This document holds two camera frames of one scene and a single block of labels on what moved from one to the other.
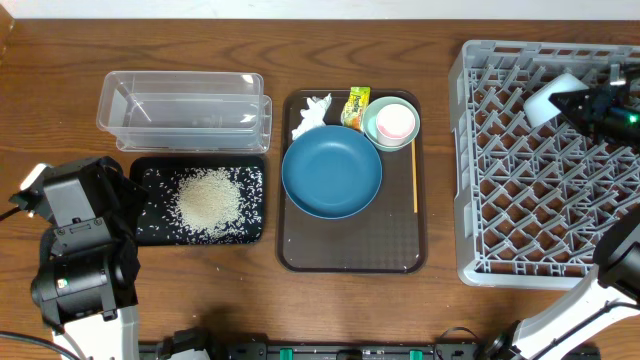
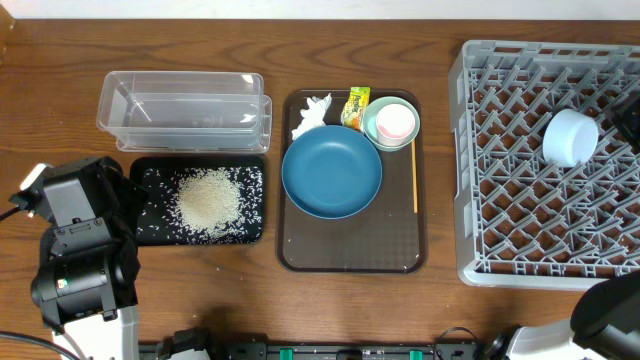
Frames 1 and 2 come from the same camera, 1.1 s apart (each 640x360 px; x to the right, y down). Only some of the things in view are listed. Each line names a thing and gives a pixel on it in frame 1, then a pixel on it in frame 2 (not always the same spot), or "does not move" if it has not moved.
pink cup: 394,123 does not move
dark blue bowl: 331,172 does not move
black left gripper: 123,194 does not move
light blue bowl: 539,108 → 569,138
